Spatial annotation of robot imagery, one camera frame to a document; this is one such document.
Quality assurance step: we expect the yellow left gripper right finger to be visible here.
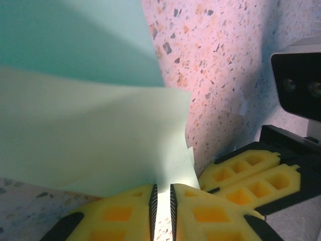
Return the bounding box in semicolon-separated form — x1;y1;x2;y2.
170;184;284;241

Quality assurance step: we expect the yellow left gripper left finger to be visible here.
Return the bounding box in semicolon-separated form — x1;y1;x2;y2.
40;184;158;241

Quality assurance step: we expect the light green paper sheet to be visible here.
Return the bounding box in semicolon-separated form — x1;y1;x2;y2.
0;0;201;199

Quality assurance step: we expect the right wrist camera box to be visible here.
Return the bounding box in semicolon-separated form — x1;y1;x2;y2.
270;36;321;141

